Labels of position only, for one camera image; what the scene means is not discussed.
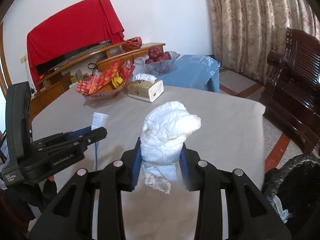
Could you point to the red cloth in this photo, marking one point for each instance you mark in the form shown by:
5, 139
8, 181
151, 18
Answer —
72, 30

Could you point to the red white snack packet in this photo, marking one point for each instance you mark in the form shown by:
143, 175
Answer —
127, 70

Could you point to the white squeezed tube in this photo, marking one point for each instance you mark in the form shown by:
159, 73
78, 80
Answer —
100, 120

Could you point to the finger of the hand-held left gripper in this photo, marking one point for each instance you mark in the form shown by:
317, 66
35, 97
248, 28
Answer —
96, 133
80, 131

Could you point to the black lined trash bin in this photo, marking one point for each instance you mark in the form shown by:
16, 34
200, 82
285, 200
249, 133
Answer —
295, 177

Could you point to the glass fruit bowl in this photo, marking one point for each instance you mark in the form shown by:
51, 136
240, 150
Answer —
160, 66

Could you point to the red apple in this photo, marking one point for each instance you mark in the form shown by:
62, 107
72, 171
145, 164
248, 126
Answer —
155, 51
166, 55
150, 60

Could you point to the gold white tissue box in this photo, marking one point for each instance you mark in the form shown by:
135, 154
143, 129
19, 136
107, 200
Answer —
142, 90

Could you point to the small white crumpled tissue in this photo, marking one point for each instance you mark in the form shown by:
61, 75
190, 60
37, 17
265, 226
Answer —
283, 213

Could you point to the blue cloth covered stool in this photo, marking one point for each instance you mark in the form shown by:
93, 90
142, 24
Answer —
195, 72

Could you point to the yellow snack packet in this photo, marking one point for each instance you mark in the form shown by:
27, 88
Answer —
117, 82

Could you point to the wooden television cabinet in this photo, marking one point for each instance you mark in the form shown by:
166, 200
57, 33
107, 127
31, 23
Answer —
110, 61

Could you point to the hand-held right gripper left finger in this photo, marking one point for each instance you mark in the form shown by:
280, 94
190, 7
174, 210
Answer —
137, 162

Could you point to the beige floral curtain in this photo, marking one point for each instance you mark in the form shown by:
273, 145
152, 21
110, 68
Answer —
257, 17

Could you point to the small red dotted snack packet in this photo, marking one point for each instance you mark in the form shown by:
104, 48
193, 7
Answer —
83, 86

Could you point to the red plastic bag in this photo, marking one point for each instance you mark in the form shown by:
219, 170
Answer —
132, 43

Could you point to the large red dotted snack packet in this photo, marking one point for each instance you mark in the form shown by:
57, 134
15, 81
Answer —
106, 76

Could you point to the large white tissue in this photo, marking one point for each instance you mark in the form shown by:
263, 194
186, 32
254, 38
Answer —
165, 135

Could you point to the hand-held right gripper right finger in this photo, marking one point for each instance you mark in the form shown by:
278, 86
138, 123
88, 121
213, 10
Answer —
183, 162

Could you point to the dark wooden armchair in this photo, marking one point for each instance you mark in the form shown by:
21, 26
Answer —
297, 80

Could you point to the glass snack bowl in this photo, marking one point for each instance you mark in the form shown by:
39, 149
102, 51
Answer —
105, 95

